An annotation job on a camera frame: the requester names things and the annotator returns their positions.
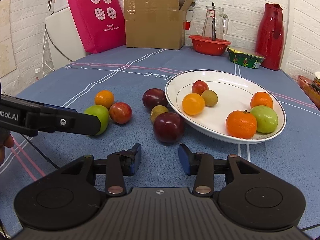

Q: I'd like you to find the pink tote bag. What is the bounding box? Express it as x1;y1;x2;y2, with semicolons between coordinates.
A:
67;0;126;54

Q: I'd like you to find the red plastic basket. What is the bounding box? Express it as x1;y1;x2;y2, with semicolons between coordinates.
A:
189;35;231;56

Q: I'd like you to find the glass pitcher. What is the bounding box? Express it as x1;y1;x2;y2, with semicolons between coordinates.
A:
202;6;229;41

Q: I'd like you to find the brown tray with cups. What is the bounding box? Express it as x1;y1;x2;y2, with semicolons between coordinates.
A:
298;71;320;109

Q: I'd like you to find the orange tangerine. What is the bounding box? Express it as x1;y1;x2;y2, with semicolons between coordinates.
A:
94;90;114;109

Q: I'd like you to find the red plum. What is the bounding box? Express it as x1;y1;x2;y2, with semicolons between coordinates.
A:
109;102;132;124

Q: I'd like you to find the white plate with rim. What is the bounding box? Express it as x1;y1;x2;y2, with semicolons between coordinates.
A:
165;69;286;145

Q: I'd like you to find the dark plum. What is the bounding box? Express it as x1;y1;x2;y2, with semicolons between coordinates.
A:
142;88;168;110
153;112;184;144

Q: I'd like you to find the dark plum front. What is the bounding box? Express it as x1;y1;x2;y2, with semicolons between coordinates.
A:
153;112;184;144

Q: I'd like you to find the brown longan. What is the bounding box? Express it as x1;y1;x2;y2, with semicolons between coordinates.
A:
201;89;218;107
150;105;169;123

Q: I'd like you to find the yellow orange in plate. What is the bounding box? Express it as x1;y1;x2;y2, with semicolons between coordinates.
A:
182;93;205;115

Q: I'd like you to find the black straw in pitcher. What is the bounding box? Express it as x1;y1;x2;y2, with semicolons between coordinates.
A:
212;2;216;41

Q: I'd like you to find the cardboard box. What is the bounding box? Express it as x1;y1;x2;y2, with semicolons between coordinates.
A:
124;0;193;50

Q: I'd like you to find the black cable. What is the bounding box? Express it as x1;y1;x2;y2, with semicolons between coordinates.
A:
19;133;61;169

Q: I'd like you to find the green foil bowl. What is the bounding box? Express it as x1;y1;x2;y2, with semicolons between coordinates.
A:
227;46;265;69

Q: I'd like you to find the brown longan in plate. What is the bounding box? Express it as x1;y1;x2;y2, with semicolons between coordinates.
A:
201;89;218;107

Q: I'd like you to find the person's left hand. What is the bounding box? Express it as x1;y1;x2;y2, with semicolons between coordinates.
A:
0;128;15;165

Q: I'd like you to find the dark plum near plate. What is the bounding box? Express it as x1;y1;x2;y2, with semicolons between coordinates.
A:
142;88;168;110

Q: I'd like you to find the large tangerine in plate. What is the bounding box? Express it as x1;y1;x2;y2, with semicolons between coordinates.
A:
226;110;257;139

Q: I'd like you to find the white appliance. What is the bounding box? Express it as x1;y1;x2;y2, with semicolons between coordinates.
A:
45;0;87;70

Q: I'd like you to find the red thermos jug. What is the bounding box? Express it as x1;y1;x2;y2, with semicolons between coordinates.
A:
255;3;284;70

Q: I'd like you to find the pale green apple in plate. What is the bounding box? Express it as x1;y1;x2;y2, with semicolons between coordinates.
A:
250;105;278;133

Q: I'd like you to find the small red fruit in plate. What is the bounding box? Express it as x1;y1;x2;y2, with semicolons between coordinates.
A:
191;80;209;95

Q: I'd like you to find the orange at plate back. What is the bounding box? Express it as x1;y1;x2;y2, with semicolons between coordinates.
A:
250;92;273;108

